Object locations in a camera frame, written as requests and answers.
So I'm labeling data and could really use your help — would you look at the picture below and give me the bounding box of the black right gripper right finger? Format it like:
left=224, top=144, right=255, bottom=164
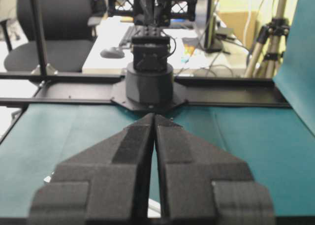
left=155, top=115, right=275, bottom=225

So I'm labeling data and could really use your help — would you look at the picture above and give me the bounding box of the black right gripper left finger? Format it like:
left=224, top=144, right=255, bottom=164
left=28, top=114, right=154, bottom=225

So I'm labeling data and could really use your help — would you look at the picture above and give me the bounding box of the white desk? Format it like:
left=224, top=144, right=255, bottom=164
left=82, top=17, right=213, bottom=75

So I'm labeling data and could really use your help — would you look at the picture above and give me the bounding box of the black computer keyboard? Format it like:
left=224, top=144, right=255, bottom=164
left=119, top=26, right=137, bottom=47

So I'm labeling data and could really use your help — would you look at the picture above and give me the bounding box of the teal backdrop cloth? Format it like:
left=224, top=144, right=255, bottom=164
left=273, top=0, right=315, bottom=133

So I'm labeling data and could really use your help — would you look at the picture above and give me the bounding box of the black office chair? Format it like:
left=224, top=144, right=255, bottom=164
left=4, top=0, right=94, bottom=72

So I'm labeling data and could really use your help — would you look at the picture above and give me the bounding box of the cardboard box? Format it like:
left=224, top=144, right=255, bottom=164
left=218, top=11, right=257, bottom=48

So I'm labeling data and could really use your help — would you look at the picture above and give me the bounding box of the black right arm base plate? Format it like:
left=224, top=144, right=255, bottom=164
left=111, top=80, right=188, bottom=114

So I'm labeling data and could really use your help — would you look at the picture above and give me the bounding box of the black frame rail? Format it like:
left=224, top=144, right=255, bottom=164
left=0, top=72, right=290, bottom=113

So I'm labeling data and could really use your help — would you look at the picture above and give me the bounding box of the grey camera tripod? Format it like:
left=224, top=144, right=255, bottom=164
left=243, top=0, right=290, bottom=79

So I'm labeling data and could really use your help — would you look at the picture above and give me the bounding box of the black vertical frame post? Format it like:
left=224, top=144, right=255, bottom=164
left=30, top=0, right=48, bottom=76

